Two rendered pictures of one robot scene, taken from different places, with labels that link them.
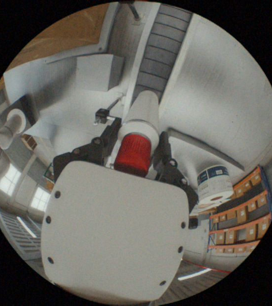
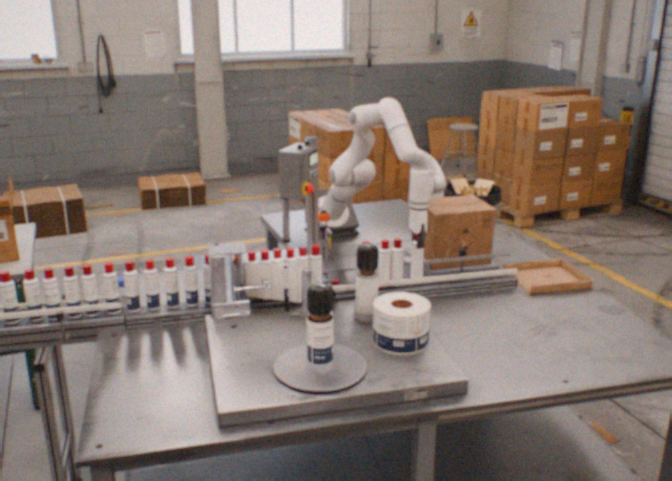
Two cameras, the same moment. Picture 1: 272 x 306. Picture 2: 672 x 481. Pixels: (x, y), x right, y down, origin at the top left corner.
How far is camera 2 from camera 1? 2.93 m
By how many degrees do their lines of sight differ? 90
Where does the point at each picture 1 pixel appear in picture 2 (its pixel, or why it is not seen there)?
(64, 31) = (436, 241)
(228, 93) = (468, 314)
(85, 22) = (443, 252)
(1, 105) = (223, 151)
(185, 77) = (443, 299)
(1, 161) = (349, 180)
